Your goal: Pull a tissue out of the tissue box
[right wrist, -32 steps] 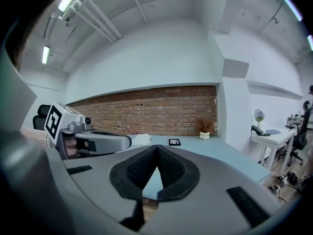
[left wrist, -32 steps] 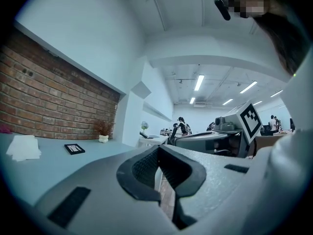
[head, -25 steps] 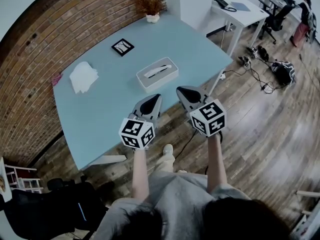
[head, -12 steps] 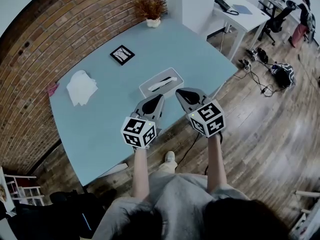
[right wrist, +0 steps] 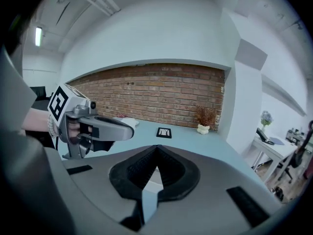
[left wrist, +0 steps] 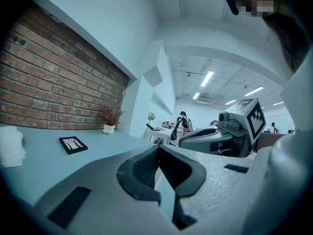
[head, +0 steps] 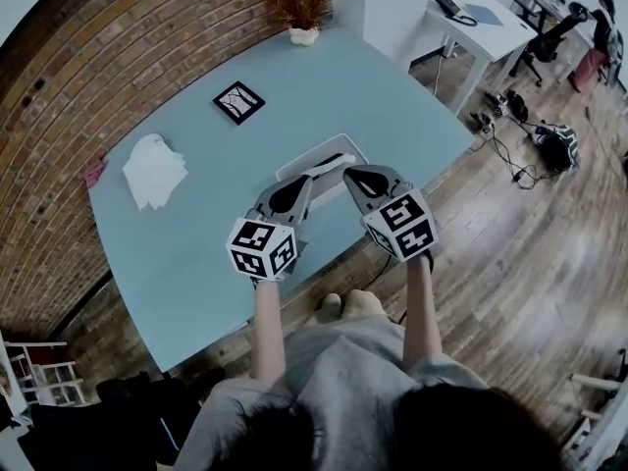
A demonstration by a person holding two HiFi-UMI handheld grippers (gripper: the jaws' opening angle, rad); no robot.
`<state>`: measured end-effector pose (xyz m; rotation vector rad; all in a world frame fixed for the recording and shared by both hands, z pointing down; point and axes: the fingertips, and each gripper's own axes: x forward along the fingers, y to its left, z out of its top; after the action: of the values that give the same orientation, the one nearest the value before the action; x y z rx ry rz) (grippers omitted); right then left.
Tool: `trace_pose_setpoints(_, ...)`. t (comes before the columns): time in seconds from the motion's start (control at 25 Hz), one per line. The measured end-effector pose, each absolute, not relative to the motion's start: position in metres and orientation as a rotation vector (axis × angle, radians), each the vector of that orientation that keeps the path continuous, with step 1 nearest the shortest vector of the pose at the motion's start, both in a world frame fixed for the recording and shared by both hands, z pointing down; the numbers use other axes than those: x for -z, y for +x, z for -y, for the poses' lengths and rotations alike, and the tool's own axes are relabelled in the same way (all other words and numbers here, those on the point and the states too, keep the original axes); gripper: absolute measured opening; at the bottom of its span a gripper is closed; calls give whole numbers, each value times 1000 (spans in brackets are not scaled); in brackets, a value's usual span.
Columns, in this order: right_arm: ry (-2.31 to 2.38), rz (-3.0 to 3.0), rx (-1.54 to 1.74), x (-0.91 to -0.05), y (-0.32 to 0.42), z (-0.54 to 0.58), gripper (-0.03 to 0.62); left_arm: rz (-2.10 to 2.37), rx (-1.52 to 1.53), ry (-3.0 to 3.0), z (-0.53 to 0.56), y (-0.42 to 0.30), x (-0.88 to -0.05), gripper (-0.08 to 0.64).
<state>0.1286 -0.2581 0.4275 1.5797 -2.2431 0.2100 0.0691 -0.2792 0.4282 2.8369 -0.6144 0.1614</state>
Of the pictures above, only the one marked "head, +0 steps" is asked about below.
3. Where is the black backpack with white stripes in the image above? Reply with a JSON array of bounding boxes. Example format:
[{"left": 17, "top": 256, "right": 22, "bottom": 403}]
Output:
[{"left": 532, "top": 122, "right": 581, "bottom": 175}]

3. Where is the black desk phone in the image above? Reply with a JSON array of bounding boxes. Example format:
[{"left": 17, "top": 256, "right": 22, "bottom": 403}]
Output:
[{"left": 429, "top": 0, "right": 479, "bottom": 27}]

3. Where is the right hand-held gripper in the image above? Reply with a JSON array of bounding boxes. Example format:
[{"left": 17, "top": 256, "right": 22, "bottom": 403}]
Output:
[{"left": 342, "top": 164, "right": 439, "bottom": 264}]

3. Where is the white metal rack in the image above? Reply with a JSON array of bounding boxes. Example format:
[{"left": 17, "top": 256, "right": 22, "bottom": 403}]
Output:
[{"left": 563, "top": 370, "right": 628, "bottom": 460}]

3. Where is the pink paper scrap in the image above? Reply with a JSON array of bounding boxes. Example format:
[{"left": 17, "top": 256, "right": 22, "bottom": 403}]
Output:
[{"left": 81, "top": 158, "right": 108, "bottom": 189}]

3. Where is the blue notebook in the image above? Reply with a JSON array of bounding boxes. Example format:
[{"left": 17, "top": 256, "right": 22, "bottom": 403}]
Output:
[{"left": 463, "top": 2, "right": 505, "bottom": 27}]

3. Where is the grey black device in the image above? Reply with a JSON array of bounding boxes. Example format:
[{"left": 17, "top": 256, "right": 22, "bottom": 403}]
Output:
[{"left": 469, "top": 110, "right": 497, "bottom": 135}]

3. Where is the person's right forearm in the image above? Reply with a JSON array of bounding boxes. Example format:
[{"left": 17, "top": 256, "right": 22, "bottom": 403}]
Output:
[{"left": 401, "top": 252, "right": 445, "bottom": 375}]

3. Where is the person's beige left slipper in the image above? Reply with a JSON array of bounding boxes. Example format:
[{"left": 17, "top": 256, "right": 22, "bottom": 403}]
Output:
[{"left": 321, "top": 291, "right": 343, "bottom": 324}]

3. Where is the white cloth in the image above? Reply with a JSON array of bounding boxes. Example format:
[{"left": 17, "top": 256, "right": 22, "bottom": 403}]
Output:
[{"left": 121, "top": 133, "right": 190, "bottom": 213}]

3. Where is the person's beige slipper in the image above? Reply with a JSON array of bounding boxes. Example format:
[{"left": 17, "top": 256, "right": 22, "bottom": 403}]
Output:
[
  {"left": 344, "top": 289, "right": 389, "bottom": 319},
  {"left": 321, "top": 291, "right": 343, "bottom": 324}
]

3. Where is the white rectangular tray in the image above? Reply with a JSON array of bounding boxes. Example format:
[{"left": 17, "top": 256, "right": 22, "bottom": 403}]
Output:
[{"left": 274, "top": 132, "right": 370, "bottom": 213}]

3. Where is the person's left forearm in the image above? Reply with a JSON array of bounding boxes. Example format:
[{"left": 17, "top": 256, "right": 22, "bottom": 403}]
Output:
[{"left": 249, "top": 277, "right": 288, "bottom": 387}]

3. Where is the white desk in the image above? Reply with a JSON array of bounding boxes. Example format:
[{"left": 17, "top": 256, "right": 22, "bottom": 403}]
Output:
[{"left": 406, "top": 0, "right": 540, "bottom": 117}]

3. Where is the white shelf frame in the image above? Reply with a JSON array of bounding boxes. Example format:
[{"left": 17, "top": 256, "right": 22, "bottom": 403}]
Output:
[{"left": 0, "top": 340, "right": 88, "bottom": 407}]

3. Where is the black rounded device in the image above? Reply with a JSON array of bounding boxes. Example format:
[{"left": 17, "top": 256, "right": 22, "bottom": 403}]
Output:
[{"left": 504, "top": 89, "right": 530, "bottom": 124}]

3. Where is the person's grey clothing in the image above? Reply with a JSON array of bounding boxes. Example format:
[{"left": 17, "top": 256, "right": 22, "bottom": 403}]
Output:
[{"left": 174, "top": 316, "right": 492, "bottom": 471}]

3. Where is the black chair with headrest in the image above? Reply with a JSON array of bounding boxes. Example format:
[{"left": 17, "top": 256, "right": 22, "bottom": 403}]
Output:
[{"left": 92, "top": 366, "right": 227, "bottom": 465}]

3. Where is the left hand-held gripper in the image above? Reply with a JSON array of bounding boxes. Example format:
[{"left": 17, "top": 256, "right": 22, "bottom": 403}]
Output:
[{"left": 225, "top": 174, "right": 314, "bottom": 283}]

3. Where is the dried plant in white pot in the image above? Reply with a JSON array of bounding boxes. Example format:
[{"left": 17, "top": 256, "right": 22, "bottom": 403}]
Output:
[{"left": 264, "top": 0, "right": 335, "bottom": 47}]

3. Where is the black office chair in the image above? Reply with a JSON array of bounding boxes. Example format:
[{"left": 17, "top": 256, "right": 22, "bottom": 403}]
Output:
[{"left": 508, "top": 1, "right": 590, "bottom": 88}]

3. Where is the black power cable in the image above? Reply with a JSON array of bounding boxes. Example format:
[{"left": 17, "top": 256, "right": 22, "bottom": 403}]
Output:
[{"left": 483, "top": 115, "right": 555, "bottom": 190}]

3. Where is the white strip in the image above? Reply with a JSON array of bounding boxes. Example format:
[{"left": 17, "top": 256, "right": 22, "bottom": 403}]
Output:
[{"left": 303, "top": 152, "right": 359, "bottom": 179}]

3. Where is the person's beige right slipper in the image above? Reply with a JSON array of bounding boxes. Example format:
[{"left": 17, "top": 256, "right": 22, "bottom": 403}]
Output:
[{"left": 344, "top": 289, "right": 389, "bottom": 319}]

